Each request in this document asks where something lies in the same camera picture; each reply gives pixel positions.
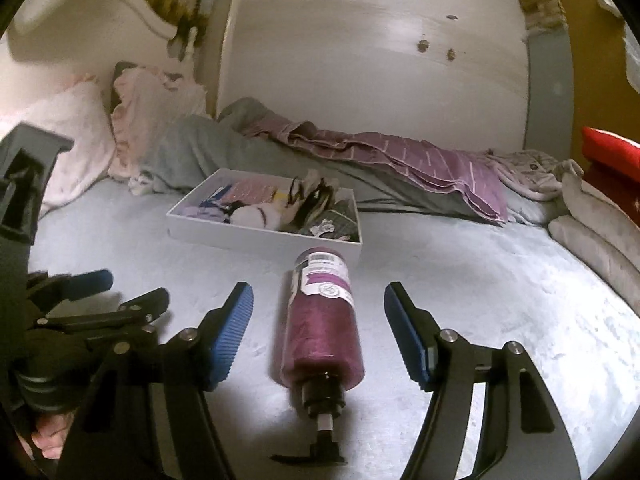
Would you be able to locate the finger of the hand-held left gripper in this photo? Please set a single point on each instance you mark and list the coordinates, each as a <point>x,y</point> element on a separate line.
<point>130,310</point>
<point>87,280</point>

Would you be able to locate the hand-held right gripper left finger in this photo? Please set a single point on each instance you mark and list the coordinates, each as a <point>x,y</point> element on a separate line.
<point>232,340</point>

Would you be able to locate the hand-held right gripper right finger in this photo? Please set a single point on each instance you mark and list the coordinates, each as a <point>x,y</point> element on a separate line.
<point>407,335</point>

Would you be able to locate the purple pump bottle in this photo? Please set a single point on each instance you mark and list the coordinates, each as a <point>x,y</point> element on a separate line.
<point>320,340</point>

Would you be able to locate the white cardboard box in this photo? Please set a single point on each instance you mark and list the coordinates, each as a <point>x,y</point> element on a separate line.
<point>240,250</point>

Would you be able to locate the white plush dog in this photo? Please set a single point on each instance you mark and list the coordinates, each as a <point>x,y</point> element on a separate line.
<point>255,217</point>

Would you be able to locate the green plaid pouch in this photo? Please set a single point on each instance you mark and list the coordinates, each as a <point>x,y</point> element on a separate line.
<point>332,225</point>

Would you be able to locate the pink dotted cloth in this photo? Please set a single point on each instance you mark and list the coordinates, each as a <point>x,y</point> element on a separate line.
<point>250,192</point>

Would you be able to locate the person's left hand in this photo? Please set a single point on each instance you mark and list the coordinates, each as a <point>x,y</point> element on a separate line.
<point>50,435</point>

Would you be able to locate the small white cloth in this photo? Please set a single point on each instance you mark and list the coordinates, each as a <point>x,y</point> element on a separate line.
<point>141,183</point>

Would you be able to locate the pink floral pillow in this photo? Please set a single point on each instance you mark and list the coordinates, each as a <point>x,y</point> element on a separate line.
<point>75,130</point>

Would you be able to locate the purple striped blanket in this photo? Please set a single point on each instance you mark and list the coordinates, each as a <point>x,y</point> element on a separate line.
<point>425,165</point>

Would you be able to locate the grey blanket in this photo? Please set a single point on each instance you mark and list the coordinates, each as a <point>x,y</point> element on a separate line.
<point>200,145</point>

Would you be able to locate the pink ruffled pillow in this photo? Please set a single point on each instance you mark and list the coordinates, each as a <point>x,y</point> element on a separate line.
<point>150,110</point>

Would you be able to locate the white patterned cloth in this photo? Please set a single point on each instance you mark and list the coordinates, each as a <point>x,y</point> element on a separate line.
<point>530,180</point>

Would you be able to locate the beige plush blanket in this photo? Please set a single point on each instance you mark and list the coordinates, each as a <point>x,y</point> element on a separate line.
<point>595,230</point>

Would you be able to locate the white bed headboard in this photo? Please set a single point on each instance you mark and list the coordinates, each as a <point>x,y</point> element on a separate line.
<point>90,5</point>

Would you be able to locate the red cushion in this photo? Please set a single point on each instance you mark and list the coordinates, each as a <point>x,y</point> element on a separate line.
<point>612,152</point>

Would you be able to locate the white wardrobe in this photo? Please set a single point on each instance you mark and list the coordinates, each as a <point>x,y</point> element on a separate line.
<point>350,50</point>

